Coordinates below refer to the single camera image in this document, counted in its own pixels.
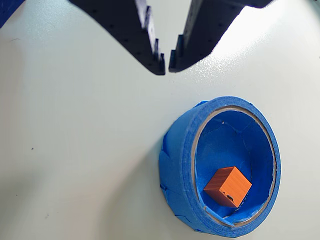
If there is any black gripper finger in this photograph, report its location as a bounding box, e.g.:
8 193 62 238
168 0 273 74
68 0 167 76

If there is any small orange cube block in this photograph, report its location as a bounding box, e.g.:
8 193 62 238
203 165 253 208

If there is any blue tape roll bin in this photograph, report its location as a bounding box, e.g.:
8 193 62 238
158 95 282 237

